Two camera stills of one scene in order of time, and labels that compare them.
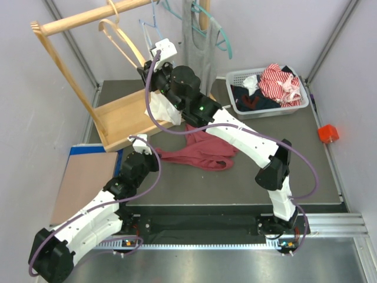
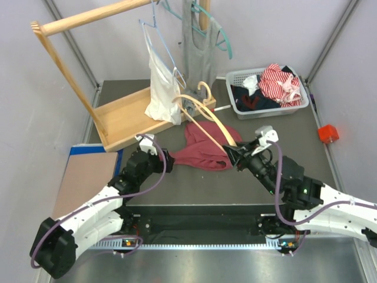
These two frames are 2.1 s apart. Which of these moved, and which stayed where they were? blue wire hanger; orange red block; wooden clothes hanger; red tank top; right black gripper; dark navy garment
Moved: right black gripper; wooden clothes hanger
Stayed: red tank top; blue wire hanger; orange red block; dark navy garment
